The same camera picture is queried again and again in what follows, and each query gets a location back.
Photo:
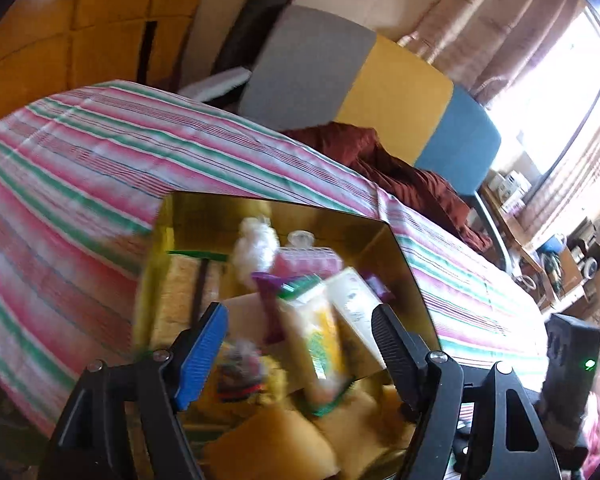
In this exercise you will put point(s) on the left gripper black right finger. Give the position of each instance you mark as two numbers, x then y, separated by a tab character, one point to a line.
406	358

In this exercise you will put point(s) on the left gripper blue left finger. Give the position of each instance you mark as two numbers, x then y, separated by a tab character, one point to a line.
194	353

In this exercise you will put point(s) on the purple candy wrapper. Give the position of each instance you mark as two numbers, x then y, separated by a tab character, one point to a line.
268	286

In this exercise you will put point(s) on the yellow-green wafer packet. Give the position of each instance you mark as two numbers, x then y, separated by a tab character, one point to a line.
311	332

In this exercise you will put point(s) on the yellow sponge block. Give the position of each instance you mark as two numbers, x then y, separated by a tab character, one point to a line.
275	443

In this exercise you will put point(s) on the white plastic-wrapped ball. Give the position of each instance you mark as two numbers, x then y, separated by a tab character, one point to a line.
255	249

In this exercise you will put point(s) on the yellow plush toy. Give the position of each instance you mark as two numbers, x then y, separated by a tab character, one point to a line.
245	376

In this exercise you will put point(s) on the green-edged cracker packet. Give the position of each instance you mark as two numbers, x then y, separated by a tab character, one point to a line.
188	282

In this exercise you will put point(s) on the wooden side desk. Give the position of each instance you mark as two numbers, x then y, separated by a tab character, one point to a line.
531	264

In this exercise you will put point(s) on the white rectangular soap bar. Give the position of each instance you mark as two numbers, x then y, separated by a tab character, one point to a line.
353	302

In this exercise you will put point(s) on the yellow sponge in tray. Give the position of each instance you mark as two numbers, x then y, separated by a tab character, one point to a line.
362	428

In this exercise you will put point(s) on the gold metal tray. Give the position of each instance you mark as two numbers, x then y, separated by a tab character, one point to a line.
208	224

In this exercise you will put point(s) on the blue desk object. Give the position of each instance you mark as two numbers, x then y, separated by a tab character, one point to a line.
554	245

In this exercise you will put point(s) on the dark red jacket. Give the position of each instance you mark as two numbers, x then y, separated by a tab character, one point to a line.
422	190

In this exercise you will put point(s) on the white carton box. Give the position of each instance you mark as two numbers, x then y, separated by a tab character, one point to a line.
511	192

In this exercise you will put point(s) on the striped bed sheet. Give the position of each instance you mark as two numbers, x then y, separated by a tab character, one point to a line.
82	177

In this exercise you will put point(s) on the grey yellow blue chair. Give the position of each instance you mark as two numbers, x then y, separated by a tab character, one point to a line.
316	67

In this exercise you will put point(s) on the black rolled mat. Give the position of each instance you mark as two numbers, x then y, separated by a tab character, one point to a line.
246	38

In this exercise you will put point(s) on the striped beige curtain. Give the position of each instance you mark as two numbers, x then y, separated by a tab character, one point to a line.
488	46

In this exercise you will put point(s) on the wooden wardrobe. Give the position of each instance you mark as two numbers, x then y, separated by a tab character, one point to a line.
51	46

